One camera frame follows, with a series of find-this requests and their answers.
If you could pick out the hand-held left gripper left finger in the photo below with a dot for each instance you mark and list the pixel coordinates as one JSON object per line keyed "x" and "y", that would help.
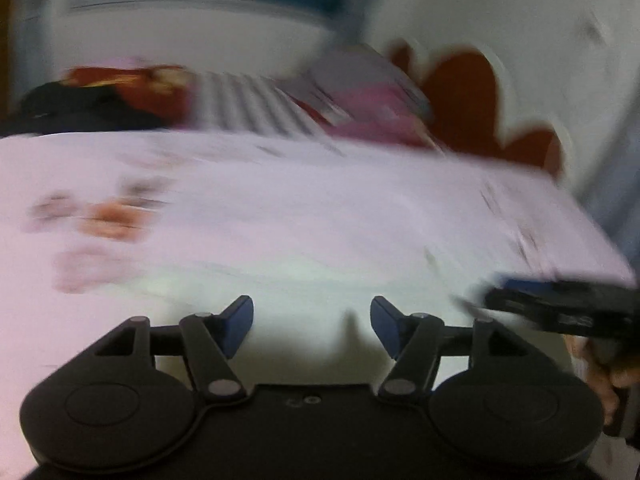
{"x": 239, "y": 321}

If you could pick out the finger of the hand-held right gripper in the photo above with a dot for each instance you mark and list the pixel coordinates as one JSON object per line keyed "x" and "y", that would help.
{"x": 525, "y": 300}

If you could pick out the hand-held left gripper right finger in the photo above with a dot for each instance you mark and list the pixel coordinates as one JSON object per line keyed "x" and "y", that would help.
{"x": 385, "y": 325}

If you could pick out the white knit sweater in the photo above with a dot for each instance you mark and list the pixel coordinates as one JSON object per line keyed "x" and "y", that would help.
{"x": 310, "y": 320}

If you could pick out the pile of folded clothes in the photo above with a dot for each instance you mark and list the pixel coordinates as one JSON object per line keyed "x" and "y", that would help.
{"x": 360, "y": 95}

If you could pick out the person's right hand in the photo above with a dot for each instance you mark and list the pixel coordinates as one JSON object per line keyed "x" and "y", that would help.
{"x": 605, "y": 380}

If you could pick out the pale blue patterned curtain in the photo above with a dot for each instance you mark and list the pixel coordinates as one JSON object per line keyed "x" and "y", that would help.
{"x": 615, "y": 200}

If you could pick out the pink floral bed sheet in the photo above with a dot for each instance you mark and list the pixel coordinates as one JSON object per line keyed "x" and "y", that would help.
{"x": 300, "y": 200}

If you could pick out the red and white scalloped headboard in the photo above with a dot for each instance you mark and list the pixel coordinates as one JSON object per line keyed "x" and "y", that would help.
{"x": 465, "y": 105}

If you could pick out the grey striped pillow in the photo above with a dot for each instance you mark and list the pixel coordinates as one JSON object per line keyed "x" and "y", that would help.
{"x": 240, "y": 105}

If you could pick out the black cloth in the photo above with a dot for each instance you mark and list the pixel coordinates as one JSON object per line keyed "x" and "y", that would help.
{"x": 75, "y": 110}

